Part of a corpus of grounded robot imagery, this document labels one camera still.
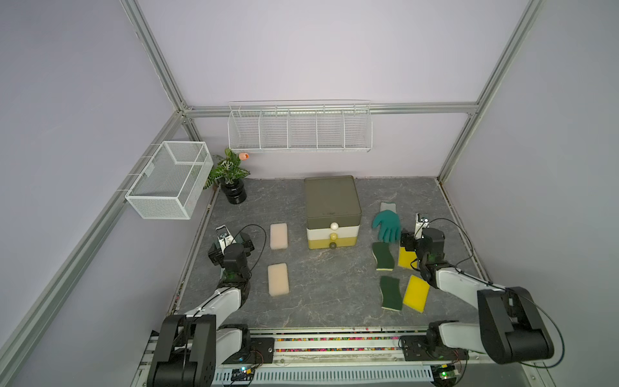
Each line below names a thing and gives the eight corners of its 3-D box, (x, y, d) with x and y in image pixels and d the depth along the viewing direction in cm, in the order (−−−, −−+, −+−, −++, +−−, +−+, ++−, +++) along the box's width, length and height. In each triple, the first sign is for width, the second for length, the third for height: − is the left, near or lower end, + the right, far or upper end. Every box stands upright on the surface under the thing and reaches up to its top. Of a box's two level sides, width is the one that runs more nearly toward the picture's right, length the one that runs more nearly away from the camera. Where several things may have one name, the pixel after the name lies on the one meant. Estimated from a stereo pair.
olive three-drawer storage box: (306, 251, 97) (303, 221, 81) (307, 208, 111) (305, 176, 95) (356, 251, 97) (363, 221, 81) (351, 208, 111) (356, 176, 95)
